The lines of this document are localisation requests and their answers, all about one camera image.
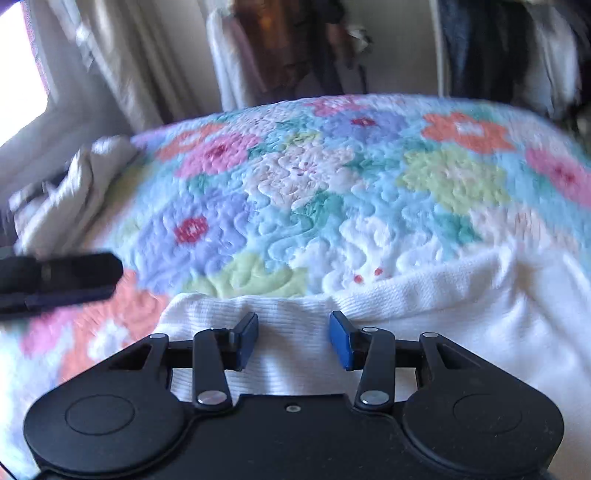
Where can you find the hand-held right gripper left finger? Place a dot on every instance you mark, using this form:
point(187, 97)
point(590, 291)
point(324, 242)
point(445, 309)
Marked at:
point(247, 341)

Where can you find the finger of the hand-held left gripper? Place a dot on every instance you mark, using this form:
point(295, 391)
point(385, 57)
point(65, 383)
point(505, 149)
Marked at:
point(69, 277)

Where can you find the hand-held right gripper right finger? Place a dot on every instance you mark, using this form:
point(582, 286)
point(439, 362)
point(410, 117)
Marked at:
point(340, 344)

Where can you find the white garment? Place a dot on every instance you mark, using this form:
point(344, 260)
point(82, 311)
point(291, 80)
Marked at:
point(556, 60)
point(485, 314)

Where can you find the dark hanging clothes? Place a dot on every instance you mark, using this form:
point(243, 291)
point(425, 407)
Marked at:
point(485, 46)

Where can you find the folded beige cloth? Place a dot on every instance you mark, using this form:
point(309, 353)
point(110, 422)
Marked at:
point(78, 198)

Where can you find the floral quilt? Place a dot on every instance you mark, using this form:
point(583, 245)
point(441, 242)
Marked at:
point(323, 194)

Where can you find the bright window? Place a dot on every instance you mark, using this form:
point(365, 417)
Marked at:
point(18, 69)

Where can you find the beige curtain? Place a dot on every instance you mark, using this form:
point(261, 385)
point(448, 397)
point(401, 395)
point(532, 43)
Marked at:
point(134, 55)

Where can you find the brown hanging garment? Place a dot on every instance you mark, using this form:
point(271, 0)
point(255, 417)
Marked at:
point(281, 41)

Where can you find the white hanging garment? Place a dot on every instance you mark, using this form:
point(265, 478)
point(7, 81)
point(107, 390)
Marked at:
point(556, 60)

